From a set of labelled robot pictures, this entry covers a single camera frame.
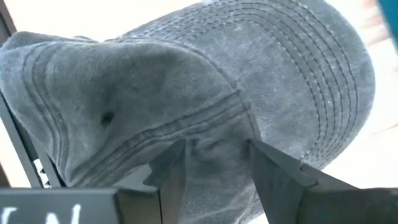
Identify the teal object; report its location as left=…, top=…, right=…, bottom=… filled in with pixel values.
left=377, top=0, right=398, bottom=52

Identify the white perforated strip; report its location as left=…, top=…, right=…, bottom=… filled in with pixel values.
left=32, top=158, right=52, bottom=189

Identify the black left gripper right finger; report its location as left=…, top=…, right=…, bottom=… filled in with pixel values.
left=248, top=139, right=398, bottom=224

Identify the washed grey baseball cap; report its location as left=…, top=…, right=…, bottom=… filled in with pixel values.
left=0, top=0, right=376, bottom=224

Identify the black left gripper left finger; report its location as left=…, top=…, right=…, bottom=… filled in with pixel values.
left=0, top=138, right=188, bottom=224

